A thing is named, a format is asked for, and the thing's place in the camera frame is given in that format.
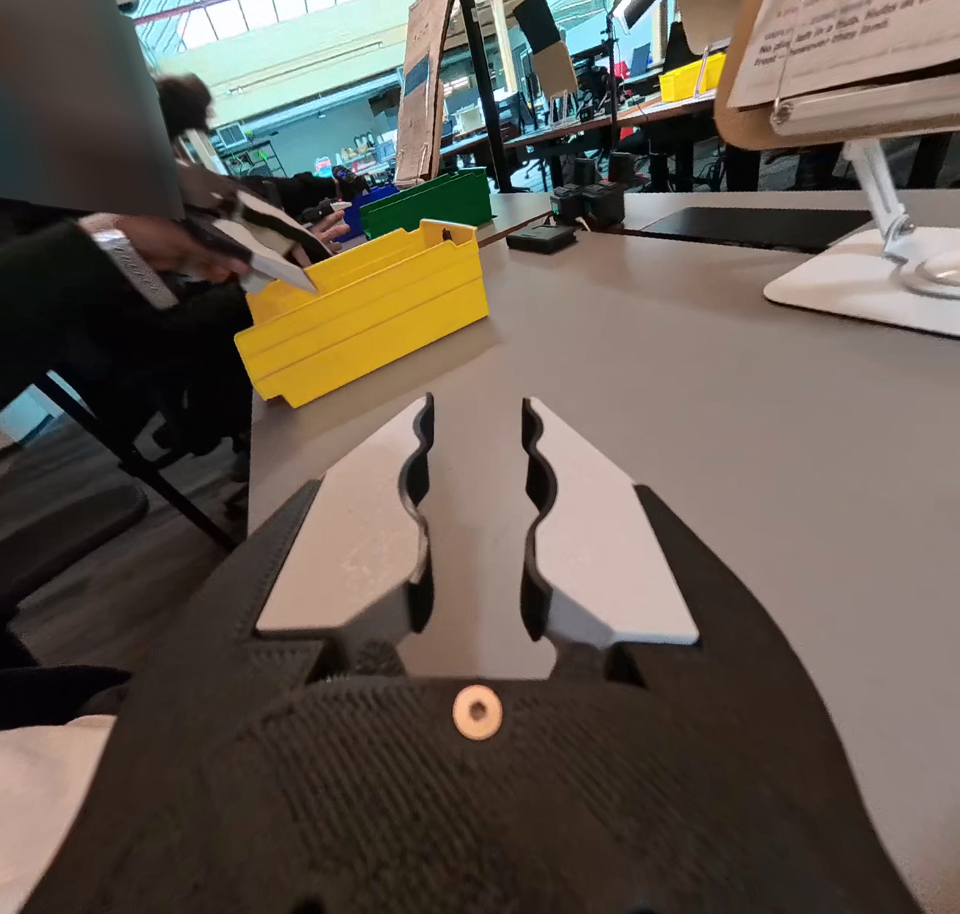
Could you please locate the blue plastic bin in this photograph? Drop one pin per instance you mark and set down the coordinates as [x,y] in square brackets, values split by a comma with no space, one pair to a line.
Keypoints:
[367,213]

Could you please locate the green plastic bin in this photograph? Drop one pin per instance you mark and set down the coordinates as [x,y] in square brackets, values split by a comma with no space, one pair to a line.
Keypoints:
[435,206]

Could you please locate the wooden workbench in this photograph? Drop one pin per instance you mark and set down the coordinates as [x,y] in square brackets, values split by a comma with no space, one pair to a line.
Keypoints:
[600,123]

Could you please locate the cardboard instruction board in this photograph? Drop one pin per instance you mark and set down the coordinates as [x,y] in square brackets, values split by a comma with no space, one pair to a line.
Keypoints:
[862,44]

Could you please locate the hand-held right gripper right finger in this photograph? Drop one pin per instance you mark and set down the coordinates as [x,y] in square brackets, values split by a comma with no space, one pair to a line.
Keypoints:
[615,562]

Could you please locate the white document stand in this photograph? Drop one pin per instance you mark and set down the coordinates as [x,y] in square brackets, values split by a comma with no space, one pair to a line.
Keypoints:
[840,292]

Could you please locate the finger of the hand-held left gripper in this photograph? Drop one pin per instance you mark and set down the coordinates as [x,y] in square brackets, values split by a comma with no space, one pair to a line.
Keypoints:
[262,266]
[281,224]

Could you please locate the black battery charger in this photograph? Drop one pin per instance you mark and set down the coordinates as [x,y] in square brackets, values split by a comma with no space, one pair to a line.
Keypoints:
[604,206]
[568,206]

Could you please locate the grey desk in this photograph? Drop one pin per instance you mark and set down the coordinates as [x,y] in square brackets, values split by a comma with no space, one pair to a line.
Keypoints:
[675,404]

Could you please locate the black pole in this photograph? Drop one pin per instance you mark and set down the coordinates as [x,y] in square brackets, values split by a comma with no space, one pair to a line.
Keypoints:
[480,82]

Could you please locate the black flat box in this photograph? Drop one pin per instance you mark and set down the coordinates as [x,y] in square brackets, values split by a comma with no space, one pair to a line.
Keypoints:
[540,239]

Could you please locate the person's cream sweater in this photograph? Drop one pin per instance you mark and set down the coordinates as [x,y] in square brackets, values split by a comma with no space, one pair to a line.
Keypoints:
[37,816]

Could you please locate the person's left hand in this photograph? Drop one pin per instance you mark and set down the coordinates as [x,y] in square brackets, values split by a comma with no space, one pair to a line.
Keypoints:
[180,251]

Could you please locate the person's left forearm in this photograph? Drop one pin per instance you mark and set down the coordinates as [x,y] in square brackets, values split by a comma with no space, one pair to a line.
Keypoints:
[60,299]

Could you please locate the person's dark green jacket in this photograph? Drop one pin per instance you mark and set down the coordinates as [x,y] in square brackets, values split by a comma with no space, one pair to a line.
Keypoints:
[52,685]

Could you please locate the black chair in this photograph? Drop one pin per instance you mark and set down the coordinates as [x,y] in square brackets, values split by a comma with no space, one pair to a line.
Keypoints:
[75,532]

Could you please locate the yellow plastic bin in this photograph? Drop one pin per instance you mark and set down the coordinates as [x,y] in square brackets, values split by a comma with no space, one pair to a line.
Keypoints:
[690,78]
[375,314]

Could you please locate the black desk mat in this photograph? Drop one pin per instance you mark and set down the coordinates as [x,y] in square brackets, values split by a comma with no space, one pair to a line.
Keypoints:
[750,230]

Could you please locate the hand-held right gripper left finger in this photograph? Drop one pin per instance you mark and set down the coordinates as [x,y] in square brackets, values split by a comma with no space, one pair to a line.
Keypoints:
[345,554]

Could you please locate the black and brown panel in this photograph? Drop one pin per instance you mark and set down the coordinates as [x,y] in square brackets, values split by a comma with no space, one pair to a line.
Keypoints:
[551,59]

